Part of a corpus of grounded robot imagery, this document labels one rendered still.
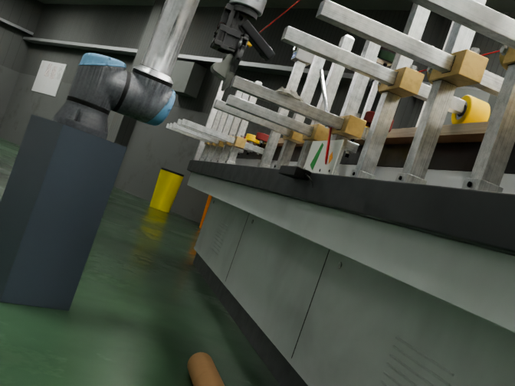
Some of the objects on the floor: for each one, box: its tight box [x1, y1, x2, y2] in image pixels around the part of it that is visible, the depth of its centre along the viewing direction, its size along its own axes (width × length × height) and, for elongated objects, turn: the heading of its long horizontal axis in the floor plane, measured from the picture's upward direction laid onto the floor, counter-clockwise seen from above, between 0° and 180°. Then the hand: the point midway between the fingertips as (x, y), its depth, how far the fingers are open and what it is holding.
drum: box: [149, 168, 184, 213], centre depth 914 cm, size 36×36×59 cm
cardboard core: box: [187, 352, 225, 386], centre depth 179 cm, size 30×8×8 cm, turn 101°
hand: (226, 86), depth 163 cm, fingers closed
